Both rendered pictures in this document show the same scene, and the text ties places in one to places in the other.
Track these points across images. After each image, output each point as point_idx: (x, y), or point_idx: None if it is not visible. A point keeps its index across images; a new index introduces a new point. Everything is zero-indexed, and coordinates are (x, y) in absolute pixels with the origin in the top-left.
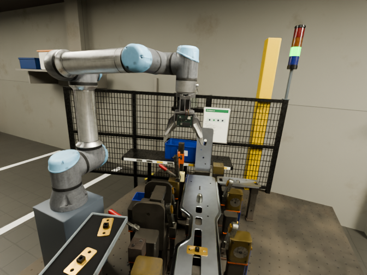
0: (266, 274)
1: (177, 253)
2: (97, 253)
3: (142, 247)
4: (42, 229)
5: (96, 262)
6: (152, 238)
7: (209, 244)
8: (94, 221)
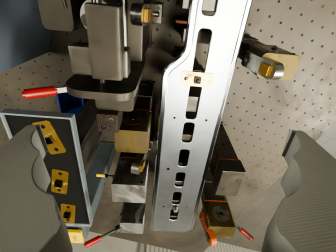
0: (303, 5)
1: (167, 86)
2: (70, 173)
3: (118, 128)
4: None
5: (77, 181)
6: (125, 103)
7: (219, 65)
8: (22, 128)
